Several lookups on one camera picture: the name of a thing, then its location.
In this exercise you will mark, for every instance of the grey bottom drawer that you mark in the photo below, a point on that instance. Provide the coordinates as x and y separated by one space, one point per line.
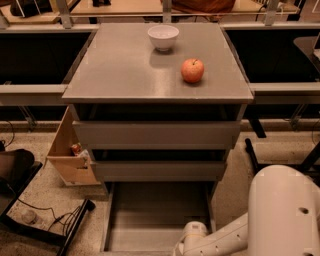
148 218

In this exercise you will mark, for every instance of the grey drawer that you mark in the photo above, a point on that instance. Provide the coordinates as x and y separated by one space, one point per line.
158 171
148 218
157 135

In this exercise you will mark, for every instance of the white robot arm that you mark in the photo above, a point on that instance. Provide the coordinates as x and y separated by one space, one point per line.
282 220

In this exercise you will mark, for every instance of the grey top drawer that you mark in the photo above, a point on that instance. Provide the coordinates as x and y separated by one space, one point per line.
157 135

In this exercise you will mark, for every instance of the grey drawer cabinet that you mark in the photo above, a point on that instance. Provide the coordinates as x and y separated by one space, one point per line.
123 77

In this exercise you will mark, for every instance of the grey middle drawer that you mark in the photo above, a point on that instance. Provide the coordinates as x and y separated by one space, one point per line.
158 171

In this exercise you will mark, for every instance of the red apple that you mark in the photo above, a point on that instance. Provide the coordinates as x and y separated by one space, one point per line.
192 70

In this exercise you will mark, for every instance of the red snack packet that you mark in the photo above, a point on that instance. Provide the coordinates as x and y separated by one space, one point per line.
76 149

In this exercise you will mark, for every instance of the white ceramic bowl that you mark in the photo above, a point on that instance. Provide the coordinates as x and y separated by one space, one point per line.
163 37

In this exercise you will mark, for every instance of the cardboard box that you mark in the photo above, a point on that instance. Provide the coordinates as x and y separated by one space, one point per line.
74 170

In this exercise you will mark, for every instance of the brown bag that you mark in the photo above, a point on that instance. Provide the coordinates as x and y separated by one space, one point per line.
203 6

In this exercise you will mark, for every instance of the black stand base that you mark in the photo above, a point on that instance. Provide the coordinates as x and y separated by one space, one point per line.
308 167

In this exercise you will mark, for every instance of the clear plastic bottle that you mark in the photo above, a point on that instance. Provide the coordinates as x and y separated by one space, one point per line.
31 218

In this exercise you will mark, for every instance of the black cart frame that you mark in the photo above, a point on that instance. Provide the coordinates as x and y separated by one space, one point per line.
17 169

